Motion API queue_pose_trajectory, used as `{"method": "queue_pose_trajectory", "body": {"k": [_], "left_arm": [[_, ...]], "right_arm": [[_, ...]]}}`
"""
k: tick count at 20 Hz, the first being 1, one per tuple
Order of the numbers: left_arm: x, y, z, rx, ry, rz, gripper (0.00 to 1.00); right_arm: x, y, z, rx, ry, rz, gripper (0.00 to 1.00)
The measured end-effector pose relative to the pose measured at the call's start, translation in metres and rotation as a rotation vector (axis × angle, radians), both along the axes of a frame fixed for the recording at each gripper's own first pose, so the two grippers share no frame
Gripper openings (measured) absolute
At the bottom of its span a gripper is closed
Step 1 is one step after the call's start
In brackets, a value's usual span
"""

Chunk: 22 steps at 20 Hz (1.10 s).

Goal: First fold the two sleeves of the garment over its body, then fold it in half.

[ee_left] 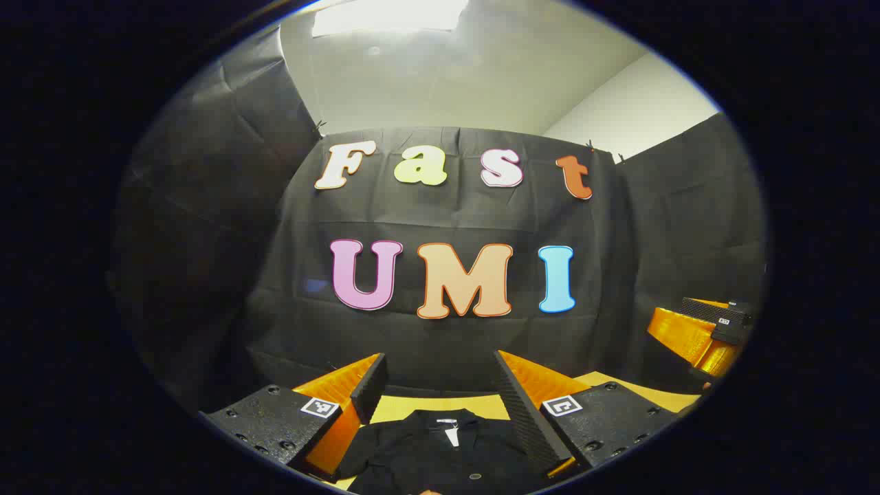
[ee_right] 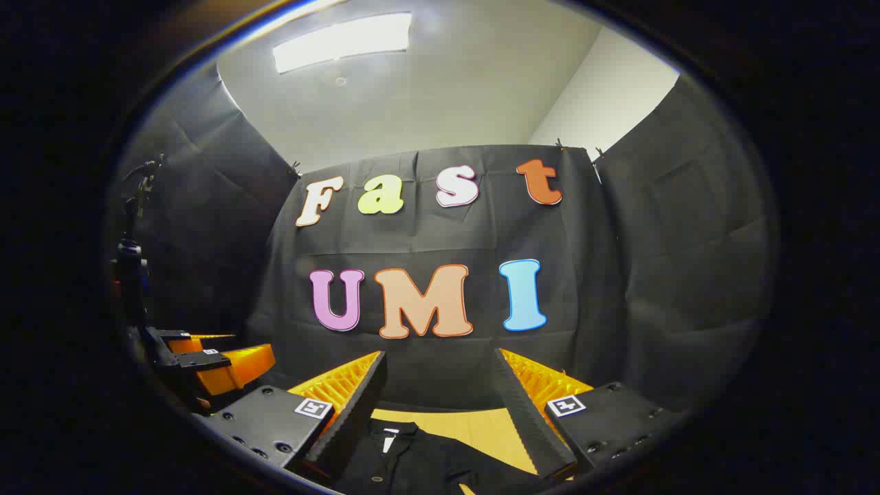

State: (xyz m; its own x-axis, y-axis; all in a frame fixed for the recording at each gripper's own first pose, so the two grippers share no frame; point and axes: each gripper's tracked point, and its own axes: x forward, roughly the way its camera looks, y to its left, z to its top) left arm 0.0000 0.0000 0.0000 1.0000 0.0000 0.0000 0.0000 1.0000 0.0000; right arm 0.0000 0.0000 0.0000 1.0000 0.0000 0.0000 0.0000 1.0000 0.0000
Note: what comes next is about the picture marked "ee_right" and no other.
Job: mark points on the rectangular ceiling light panel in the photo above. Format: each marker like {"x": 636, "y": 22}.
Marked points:
{"x": 344, "y": 41}

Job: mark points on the black backdrop cloth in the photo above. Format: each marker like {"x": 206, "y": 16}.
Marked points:
{"x": 426, "y": 240}

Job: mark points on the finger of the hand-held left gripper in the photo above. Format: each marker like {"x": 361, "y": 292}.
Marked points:
{"x": 234, "y": 368}
{"x": 206, "y": 342}

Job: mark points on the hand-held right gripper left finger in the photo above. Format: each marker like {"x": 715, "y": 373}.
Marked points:
{"x": 357, "y": 405}

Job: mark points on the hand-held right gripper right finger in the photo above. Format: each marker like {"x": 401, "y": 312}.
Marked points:
{"x": 529, "y": 419}

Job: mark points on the black buttoned jacket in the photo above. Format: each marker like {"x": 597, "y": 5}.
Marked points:
{"x": 426, "y": 460}

